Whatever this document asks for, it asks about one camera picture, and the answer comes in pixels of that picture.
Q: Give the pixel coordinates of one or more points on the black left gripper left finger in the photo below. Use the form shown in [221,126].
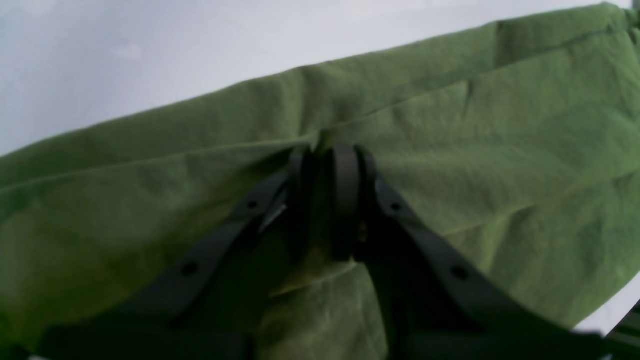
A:
[184,314]

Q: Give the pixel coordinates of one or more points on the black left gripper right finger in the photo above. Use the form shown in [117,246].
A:
[435,304]

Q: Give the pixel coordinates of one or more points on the olive green T-shirt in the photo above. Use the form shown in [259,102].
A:
[517,142]

